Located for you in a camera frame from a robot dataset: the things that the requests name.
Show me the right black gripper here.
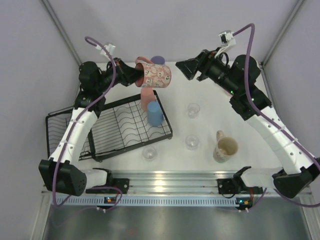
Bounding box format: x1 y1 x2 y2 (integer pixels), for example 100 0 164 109
174 47 238 97

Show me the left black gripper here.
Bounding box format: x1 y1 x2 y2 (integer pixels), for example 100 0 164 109
95 57 145 94

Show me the salmon pink plastic tumbler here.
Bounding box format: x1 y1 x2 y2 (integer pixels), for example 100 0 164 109
140 87 156 112

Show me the pink ghost pattern mug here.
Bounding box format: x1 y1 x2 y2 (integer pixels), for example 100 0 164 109
135 56 172 88

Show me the blue plastic tumbler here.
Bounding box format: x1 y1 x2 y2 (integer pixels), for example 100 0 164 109
147 101 164 127

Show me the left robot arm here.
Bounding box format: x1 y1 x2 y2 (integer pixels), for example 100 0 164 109
38 58 144 196

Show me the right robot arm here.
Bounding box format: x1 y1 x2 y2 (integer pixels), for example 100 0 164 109
175 49 320 199

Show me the purple plastic tumbler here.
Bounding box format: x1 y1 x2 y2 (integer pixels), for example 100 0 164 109
150 55 165 65

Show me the clear glass upper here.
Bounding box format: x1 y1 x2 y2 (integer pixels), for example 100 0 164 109
187 103 201 119

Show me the clear glass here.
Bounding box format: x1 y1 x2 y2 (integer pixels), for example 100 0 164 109
185 135 200 151
187 103 201 119
142 146 158 162

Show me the clear glass middle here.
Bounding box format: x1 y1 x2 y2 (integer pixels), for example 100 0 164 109
185 135 200 151

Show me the clear glass lower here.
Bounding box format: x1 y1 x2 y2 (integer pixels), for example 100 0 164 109
142 146 158 162

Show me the cream seashell mug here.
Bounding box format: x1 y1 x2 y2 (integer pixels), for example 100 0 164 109
213 130 239 164

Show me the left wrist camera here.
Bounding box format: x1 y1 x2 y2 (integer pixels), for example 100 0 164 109
100 43 116 58

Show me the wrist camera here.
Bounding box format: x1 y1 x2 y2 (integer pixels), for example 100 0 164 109
100 43 116 58
217 30 236 55

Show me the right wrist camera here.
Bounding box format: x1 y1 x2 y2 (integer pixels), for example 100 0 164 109
217 30 236 55

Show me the black wire dish rack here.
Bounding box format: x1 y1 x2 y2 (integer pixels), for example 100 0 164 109
45 90 173 162

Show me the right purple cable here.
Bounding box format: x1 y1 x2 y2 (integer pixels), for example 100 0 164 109
232 23 320 209

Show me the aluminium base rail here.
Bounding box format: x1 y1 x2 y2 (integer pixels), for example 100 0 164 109
112 170 234 197

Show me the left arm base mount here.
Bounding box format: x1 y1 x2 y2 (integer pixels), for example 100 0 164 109
85 168 130 194

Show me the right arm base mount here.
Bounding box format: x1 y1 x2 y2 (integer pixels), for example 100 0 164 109
217 166 254 200

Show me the perforated cable tray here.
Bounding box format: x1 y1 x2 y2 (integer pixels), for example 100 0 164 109
64 195 245 207

